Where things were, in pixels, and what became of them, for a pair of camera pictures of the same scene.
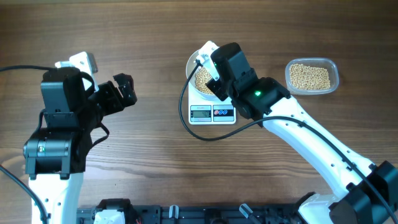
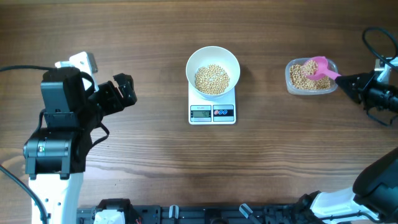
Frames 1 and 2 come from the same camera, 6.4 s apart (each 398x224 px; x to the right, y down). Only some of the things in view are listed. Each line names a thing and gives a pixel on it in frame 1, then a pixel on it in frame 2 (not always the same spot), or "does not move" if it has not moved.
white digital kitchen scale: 206,112 does not move
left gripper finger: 126,88 does not move
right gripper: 214,86 to 360,91
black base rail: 201,214 does not move
